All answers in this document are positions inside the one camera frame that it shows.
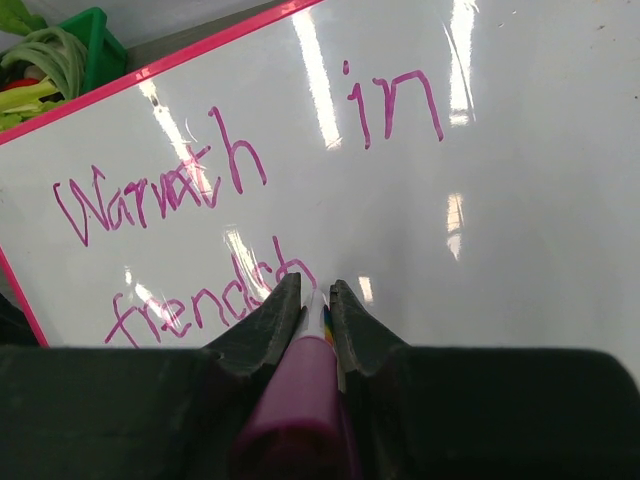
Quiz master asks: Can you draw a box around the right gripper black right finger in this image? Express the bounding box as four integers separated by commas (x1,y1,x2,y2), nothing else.
330,280,639,479

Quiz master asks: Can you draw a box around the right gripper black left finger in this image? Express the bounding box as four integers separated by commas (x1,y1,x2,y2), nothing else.
1,273,301,479

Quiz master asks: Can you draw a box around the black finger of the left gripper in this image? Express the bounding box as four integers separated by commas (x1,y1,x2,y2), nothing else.
0,295,39,346

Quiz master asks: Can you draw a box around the white marker with pink cap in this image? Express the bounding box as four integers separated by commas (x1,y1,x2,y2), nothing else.
229,289,362,479

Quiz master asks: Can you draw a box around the pink framed whiteboard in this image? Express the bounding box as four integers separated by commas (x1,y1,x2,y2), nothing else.
1,1,639,367

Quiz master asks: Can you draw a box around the green onion toy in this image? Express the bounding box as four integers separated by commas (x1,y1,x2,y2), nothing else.
1,78,67,132

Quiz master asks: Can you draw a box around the red chili pepper toy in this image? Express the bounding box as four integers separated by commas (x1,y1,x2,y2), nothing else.
1,78,39,91

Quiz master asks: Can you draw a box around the green plastic tray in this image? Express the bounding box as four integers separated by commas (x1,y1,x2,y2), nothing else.
59,7,127,94

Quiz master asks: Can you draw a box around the bok choy toy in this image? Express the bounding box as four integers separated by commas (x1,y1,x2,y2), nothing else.
0,0,48,37

